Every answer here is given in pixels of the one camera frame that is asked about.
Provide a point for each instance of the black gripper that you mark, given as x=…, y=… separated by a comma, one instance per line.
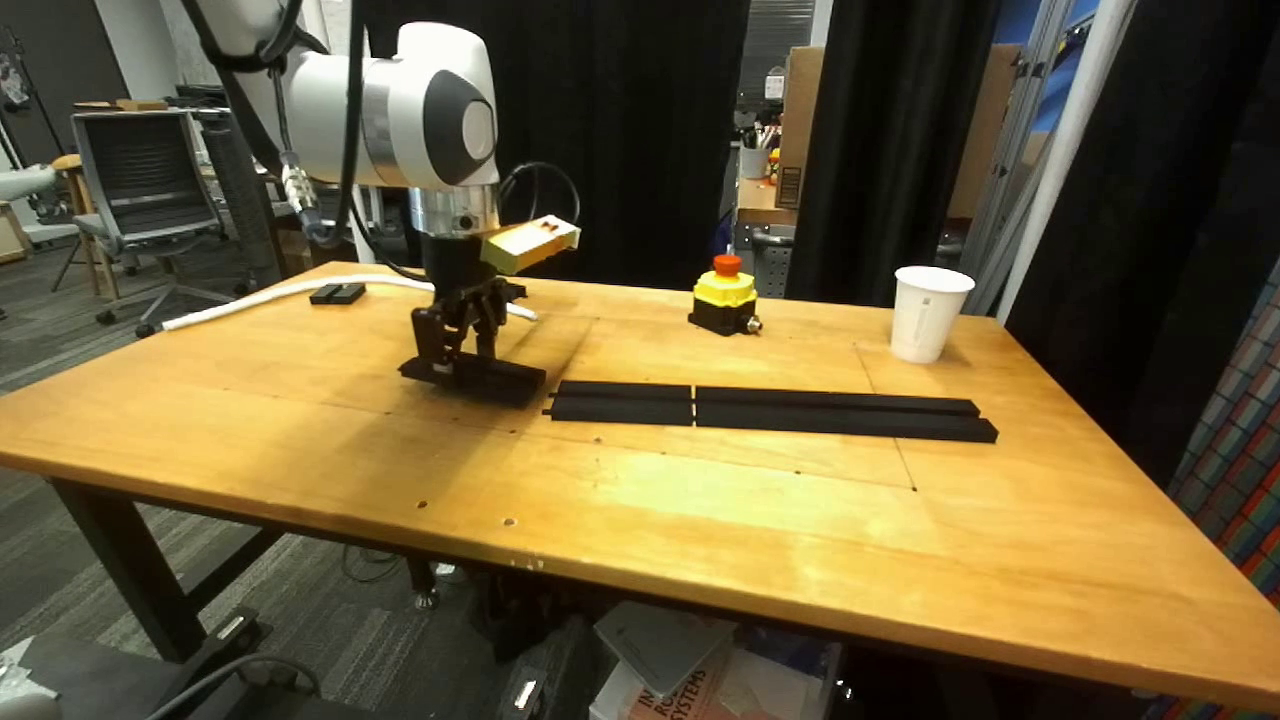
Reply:
x=463, y=271

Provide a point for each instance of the black grooved track piece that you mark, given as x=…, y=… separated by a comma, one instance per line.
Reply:
x=920, y=418
x=620, y=403
x=514, y=384
x=767, y=410

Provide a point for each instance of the yellow green wrist box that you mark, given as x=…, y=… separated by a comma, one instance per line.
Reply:
x=530, y=242

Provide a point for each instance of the small black grooved block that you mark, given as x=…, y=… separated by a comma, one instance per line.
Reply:
x=339, y=293

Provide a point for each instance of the white curved plastic tube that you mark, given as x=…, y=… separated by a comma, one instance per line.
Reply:
x=224, y=305

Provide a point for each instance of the grey office chair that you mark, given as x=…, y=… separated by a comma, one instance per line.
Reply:
x=246, y=201
x=141, y=173

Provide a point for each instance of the wide black curtain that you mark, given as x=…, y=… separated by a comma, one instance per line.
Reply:
x=627, y=133

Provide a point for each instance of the yellow red emergency stop button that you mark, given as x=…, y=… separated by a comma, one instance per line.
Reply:
x=726, y=302

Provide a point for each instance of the black bag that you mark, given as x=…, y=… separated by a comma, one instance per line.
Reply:
x=561, y=673

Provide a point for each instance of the grey flat box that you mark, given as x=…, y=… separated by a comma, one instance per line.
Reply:
x=663, y=645

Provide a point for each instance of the black table leg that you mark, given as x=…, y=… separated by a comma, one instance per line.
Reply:
x=125, y=563

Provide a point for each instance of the brown cardboard box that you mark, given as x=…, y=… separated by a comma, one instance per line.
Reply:
x=806, y=92

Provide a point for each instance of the white paper cup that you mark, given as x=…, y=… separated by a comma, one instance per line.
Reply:
x=928, y=318

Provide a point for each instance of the narrow black curtain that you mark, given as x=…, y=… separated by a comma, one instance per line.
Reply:
x=893, y=147

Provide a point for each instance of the black seat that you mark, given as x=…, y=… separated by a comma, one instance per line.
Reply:
x=106, y=682

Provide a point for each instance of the white slanted pole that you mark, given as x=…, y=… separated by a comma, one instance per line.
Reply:
x=1074, y=133

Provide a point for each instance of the black curtain beside patterned backdrop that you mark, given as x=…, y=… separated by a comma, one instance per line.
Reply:
x=1175, y=201

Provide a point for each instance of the multicoloured patterned backdrop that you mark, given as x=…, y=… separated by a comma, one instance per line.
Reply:
x=1247, y=443

